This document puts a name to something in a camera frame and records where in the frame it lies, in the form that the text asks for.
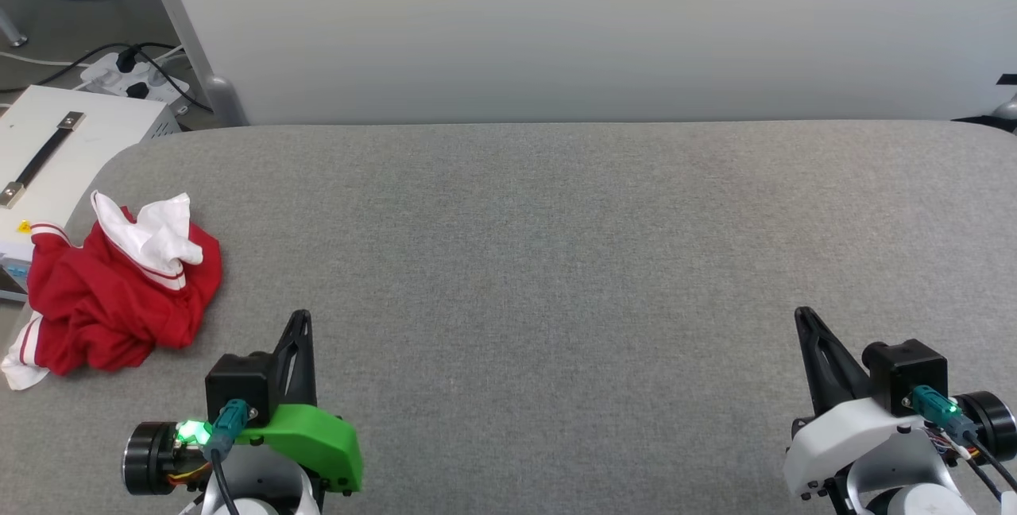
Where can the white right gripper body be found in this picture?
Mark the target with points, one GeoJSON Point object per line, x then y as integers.
{"type": "Point", "coordinates": [834, 439]}

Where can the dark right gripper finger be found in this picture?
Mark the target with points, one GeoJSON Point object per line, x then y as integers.
{"type": "Point", "coordinates": [826, 372]}

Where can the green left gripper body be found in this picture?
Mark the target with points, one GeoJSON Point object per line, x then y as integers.
{"type": "Point", "coordinates": [318, 435]}

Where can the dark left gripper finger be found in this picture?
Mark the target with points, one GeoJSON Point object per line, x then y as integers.
{"type": "Point", "coordinates": [295, 372]}

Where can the red and white shirt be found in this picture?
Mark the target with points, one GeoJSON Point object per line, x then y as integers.
{"type": "Point", "coordinates": [103, 300]}

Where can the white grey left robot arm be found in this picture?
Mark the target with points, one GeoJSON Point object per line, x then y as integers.
{"type": "Point", "coordinates": [147, 459]}

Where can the grey metal panel leg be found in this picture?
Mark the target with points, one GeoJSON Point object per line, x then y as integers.
{"type": "Point", "coordinates": [226, 102]}

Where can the white equipment box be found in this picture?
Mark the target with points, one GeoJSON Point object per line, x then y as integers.
{"type": "Point", "coordinates": [95, 133]}

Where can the grey metal foot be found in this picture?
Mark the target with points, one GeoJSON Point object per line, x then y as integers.
{"type": "Point", "coordinates": [1007, 108]}

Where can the white power strip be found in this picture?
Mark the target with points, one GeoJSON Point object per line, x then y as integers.
{"type": "Point", "coordinates": [107, 78]}

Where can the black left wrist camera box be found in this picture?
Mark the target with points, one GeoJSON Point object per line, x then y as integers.
{"type": "Point", "coordinates": [238, 384]}

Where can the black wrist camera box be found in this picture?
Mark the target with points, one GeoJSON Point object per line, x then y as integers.
{"type": "Point", "coordinates": [914, 372]}
{"type": "Point", "coordinates": [238, 384]}

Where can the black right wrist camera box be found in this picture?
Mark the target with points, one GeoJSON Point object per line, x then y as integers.
{"type": "Point", "coordinates": [914, 372]}

